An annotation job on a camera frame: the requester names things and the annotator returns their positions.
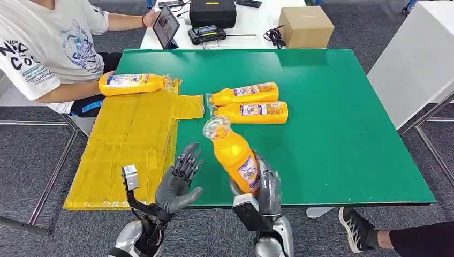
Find person's left hand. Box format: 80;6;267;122
142;9;161;29

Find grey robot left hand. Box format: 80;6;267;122
155;142;204;215

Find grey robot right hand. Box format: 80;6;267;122
229;150;283;223

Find orange drink bottle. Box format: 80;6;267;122
206;81;280;108
202;115;262;196
98;73;172;97
211;101;289;125

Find black tablet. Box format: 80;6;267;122
152;5;181;50

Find black flat device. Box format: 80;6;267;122
234;0;263;9
158;0;185;10

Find white table foot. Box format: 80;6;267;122
305;206;335;220

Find black remote controller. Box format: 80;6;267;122
187;25;257;46

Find black carry case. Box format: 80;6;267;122
188;0;238;30

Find yellow plastic sheet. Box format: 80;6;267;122
63;78;206;211

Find seated person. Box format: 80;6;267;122
0;0;161;118

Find black white sneaker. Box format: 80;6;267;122
338;207;380;255

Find green table mat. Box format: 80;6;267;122
114;48;436;209

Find white rear table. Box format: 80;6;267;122
139;0;308;50

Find standing person's leg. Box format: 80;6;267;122
376;221;454;257

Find brown cardboard box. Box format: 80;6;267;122
278;5;335;50

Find metal side table legs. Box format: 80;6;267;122
398;91;454;187

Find white side table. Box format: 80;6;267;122
366;1;454;131

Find blue wheeled base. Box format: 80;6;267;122
400;0;418;16

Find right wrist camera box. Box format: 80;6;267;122
232;193;271;232

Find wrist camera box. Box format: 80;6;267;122
232;193;271;232
121;163;140;193

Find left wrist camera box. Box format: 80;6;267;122
121;163;140;193

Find metal bench frame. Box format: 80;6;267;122
0;69;90;237

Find black cable bundle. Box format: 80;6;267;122
263;25;287;50

